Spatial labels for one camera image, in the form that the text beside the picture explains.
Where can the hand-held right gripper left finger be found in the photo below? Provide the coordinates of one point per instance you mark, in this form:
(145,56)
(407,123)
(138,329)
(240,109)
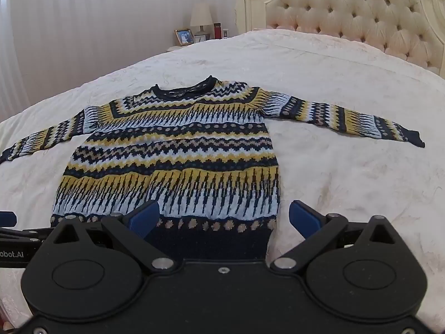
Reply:
(144,220)

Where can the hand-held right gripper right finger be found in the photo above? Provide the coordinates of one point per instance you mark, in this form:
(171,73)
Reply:
(306,220)

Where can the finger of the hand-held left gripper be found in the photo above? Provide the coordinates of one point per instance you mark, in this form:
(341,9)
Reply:
(7,218)

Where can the patterned navy yellow knit sweater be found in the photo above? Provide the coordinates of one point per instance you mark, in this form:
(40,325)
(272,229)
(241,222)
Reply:
(173,160)

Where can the cream bedspread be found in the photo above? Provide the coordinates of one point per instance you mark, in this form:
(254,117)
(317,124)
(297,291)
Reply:
(347,87)

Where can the white curtain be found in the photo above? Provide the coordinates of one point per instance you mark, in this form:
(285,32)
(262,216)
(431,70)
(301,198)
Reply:
(87,31)

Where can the red bottle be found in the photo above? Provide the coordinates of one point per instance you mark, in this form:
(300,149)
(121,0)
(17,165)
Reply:
(217,31)

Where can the small white box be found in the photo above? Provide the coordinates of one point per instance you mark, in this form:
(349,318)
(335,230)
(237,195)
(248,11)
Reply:
(225,33)

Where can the white table lamp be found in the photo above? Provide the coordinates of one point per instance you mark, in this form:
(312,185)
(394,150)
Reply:
(201,15)

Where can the cream tufted headboard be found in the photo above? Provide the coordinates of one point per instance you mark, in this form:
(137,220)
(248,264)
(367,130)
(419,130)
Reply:
(351,10)

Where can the gold picture frame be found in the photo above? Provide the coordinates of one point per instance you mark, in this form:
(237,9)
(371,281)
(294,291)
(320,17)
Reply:
(184,37)

